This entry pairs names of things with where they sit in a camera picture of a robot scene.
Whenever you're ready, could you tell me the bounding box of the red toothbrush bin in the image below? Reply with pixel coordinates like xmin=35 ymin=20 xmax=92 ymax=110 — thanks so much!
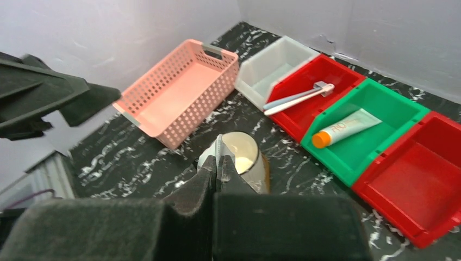
xmin=266 ymin=54 xmax=365 ymax=143

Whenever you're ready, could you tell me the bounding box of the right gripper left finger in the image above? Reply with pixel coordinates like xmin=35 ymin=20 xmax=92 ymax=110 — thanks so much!
xmin=1 ymin=156 xmax=217 ymax=260

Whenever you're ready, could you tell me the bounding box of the orange cap toothpaste tube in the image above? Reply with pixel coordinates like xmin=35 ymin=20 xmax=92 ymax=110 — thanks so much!
xmin=312 ymin=109 xmax=382 ymax=148

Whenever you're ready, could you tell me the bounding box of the cream ceramic mug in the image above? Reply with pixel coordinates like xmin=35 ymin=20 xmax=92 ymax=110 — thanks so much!
xmin=197 ymin=131 xmax=271 ymax=195

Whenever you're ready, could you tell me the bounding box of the white toothbrush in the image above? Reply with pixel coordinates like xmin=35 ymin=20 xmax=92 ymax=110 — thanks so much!
xmin=264 ymin=94 xmax=321 ymax=116
xmin=263 ymin=81 xmax=335 ymax=110

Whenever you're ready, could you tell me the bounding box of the pink plastic basket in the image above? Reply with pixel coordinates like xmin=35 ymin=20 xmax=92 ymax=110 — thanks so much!
xmin=113 ymin=39 xmax=239 ymax=150

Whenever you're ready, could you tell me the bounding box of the white plastic bin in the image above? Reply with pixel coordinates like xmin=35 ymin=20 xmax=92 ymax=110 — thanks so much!
xmin=234 ymin=36 xmax=320 ymax=111

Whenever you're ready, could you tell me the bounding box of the red holder bin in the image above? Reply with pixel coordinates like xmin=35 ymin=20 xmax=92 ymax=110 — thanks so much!
xmin=352 ymin=111 xmax=460 ymax=248

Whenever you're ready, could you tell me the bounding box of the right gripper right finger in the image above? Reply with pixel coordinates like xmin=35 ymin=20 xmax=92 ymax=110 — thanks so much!
xmin=212 ymin=156 xmax=373 ymax=260

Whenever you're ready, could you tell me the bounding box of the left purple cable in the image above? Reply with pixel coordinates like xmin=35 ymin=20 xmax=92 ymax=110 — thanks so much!
xmin=7 ymin=189 xmax=57 ymax=210

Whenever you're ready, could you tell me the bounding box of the green toothpaste bin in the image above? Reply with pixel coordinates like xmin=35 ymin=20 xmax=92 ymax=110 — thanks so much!
xmin=301 ymin=78 xmax=430 ymax=187

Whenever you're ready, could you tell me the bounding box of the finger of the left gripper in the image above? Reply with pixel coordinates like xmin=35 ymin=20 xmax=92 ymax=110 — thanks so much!
xmin=1 ymin=53 xmax=121 ymax=140

